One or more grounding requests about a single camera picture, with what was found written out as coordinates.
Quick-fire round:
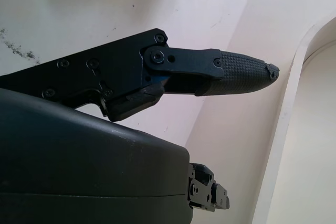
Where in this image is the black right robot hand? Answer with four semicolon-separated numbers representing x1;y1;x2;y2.
0;27;280;224

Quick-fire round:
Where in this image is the white curved tray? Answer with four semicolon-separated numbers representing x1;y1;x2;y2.
251;15;336;224

